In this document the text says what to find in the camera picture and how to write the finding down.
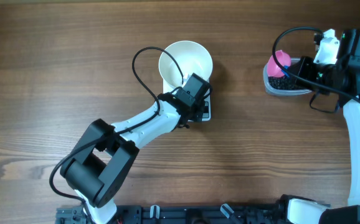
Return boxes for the clear plastic bean container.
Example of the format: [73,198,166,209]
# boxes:
[263,57,311,96]

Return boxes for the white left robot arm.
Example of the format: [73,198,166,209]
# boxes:
[60,74,212,223]

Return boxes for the pink scoop with blue handle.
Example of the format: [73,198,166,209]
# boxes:
[266,50,292,78]

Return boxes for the white round bowl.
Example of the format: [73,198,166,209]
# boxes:
[158,40,213,93]

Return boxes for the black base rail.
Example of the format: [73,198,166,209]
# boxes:
[55,203,288,224]

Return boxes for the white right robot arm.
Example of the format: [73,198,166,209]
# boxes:
[273,28,360,223]

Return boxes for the black beans in container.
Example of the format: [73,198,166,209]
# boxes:
[268,76,303,90]

